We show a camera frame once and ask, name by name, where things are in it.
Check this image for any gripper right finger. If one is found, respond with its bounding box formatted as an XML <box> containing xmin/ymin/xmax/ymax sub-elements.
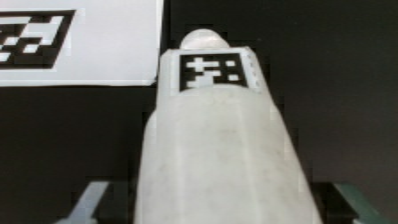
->
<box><xmin>334</xmin><ymin>183</ymin><xmax>387</xmax><ymax>224</ymax></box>

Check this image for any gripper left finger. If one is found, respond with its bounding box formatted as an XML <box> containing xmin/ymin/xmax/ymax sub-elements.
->
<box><xmin>53</xmin><ymin>181</ymin><xmax>110</xmax><ymax>224</ymax></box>

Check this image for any white cylindrical table leg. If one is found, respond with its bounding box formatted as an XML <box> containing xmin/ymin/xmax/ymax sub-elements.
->
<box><xmin>133</xmin><ymin>29</ymin><xmax>324</xmax><ymax>224</ymax></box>

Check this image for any white fiducial marker sheet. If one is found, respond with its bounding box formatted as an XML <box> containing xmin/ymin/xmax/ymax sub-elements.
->
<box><xmin>0</xmin><ymin>0</ymin><xmax>164</xmax><ymax>88</ymax></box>

